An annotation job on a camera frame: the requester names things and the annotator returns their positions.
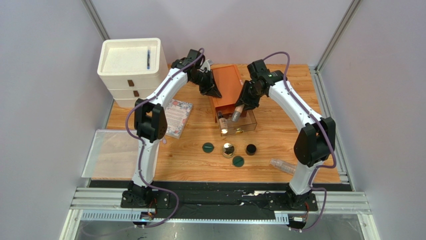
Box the orange drawer box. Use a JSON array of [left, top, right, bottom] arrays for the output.
[[208, 64, 244, 123]]

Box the white three-drawer cabinet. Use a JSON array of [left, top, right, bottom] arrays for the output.
[[97, 37, 169, 108]]

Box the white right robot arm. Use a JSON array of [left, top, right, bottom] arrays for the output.
[[232, 59, 336, 209]]

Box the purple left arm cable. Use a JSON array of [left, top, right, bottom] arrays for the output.
[[124, 47, 207, 229]]

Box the clear plastic sheet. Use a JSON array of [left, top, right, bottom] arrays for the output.
[[81, 129, 140, 181]]

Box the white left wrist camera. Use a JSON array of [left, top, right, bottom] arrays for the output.
[[200, 59, 214, 71]]

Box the floral patterned booklet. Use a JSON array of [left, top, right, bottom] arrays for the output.
[[165, 99, 193, 139]]

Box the aluminium frame rail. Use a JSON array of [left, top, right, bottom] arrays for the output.
[[70, 187, 372, 224]]

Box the gold mirrored jar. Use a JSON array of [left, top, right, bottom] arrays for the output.
[[222, 143, 235, 158]]

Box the blue pen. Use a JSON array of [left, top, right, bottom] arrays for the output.
[[146, 49, 151, 70]]

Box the clear plastic bottle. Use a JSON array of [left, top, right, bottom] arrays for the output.
[[270, 158, 296, 175]]

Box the beige foundation tube grey cap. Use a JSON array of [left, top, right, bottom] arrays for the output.
[[231, 104, 245, 123]]

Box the dark green round lid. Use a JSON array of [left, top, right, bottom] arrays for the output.
[[202, 142, 215, 153]]

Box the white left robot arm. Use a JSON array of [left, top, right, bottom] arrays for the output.
[[120, 48, 222, 208]]

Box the clear orange drawer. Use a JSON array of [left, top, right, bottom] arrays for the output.
[[213, 104, 257, 137]]

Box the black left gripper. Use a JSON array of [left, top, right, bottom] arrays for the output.
[[190, 70, 223, 99]]

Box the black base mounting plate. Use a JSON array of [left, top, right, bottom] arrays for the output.
[[120, 190, 320, 212]]

